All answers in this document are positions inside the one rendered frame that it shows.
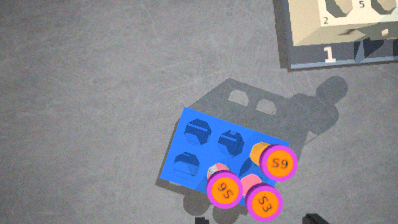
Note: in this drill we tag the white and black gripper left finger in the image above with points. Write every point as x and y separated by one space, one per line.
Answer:
201 220

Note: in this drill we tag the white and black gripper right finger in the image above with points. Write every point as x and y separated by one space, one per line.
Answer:
313 219

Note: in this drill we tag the blue tube rack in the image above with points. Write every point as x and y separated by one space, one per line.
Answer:
197 134

